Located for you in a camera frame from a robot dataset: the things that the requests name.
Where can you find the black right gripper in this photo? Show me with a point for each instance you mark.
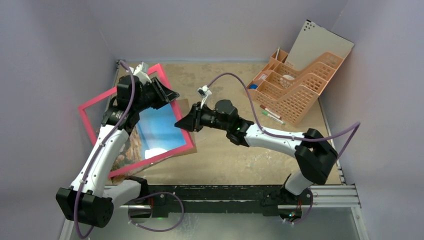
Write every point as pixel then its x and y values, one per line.
pixel 198 117

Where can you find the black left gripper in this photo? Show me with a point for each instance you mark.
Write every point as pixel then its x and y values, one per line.
pixel 167 94

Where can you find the beach landscape photo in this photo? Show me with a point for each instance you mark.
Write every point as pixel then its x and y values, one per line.
pixel 153 135

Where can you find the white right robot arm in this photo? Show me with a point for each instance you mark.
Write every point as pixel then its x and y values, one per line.
pixel 313 154

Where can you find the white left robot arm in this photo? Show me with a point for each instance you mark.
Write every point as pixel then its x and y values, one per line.
pixel 86 200

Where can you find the brown cardboard backing board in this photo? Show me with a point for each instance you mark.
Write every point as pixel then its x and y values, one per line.
pixel 178 106

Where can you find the green marker pen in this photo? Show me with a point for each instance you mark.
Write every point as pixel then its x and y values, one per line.
pixel 273 117

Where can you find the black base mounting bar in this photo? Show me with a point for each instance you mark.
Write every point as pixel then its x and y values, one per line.
pixel 267 200

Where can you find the orange plastic desk organizer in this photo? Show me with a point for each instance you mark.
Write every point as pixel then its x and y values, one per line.
pixel 292 99

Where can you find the white tape roll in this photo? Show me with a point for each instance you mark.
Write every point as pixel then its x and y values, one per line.
pixel 288 77

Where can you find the grey perforated board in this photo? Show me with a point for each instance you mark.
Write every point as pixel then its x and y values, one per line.
pixel 314 40

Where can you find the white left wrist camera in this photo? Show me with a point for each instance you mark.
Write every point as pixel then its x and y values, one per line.
pixel 141 71

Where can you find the aluminium rail frame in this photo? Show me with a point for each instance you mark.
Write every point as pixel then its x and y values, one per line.
pixel 324 195

